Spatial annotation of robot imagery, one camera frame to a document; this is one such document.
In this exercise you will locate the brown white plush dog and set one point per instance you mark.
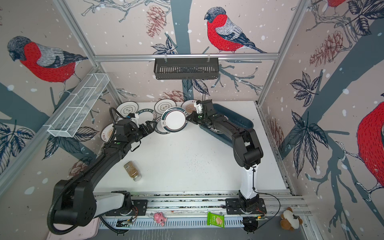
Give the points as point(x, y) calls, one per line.
point(289, 221)

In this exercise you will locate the green snack packet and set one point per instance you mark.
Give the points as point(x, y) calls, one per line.
point(215, 220)

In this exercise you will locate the aluminium frame post back left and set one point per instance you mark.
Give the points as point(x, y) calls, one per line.
point(80, 36)

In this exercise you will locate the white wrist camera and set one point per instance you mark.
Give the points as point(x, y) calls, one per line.
point(134, 118)
point(199, 107)

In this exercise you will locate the white clover plate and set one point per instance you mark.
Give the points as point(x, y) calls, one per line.
point(127, 108)
point(163, 105)

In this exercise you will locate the aluminium horizontal frame bar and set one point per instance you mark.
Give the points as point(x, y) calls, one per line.
point(148, 58)

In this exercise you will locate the sunburst plate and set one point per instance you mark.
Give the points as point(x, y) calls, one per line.
point(106, 133)
point(189, 106)

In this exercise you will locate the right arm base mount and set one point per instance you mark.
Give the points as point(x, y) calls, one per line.
point(239, 206)

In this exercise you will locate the sunburst plate front left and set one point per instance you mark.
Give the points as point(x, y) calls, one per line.
point(106, 133)

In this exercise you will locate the small green rim plate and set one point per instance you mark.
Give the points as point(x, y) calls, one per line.
point(145, 115)

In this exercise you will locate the sunburst plate back right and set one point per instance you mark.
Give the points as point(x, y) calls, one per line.
point(189, 106)

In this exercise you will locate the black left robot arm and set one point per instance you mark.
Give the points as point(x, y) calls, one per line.
point(74, 203)

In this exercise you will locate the large green rim plate back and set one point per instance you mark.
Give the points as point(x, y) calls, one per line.
point(159, 128)

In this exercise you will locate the white clover plate left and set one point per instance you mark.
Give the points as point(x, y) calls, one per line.
point(127, 108)

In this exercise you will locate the dark teal plastic bin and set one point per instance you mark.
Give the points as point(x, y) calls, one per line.
point(233, 117)

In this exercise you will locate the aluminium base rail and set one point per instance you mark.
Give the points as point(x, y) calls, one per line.
point(190, 210)

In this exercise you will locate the black hanging wire basket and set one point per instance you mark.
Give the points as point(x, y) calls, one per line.
point(186, 69)

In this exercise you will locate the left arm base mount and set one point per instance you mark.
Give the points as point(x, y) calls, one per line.
point(136, 208)

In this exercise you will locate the spice jar with granules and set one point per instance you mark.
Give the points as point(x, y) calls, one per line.
point(132, 171)

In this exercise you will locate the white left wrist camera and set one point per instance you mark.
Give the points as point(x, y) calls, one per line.
point(134, 118)

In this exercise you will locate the pink tray lid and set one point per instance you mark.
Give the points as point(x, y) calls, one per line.
point(80, 233)

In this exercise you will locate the white clover plate right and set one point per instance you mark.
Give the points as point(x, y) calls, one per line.
point(163, 105)

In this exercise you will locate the aluminium frame post back right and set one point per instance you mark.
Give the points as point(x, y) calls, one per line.
point(299, 13)

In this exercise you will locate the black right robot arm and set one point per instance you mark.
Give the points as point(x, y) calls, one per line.
point(246, 145)

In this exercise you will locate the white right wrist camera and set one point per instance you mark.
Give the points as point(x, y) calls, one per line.
point(199, 107)

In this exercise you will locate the aluminium frame post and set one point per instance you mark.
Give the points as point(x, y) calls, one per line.
point(80, 36)
point(299, 13)

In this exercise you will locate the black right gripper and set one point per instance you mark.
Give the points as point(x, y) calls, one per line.
point(195, 118)

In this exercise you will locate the pink plush toy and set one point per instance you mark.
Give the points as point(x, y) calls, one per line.
point(160, 219)

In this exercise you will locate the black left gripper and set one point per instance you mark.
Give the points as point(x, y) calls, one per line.
point(148, 127)

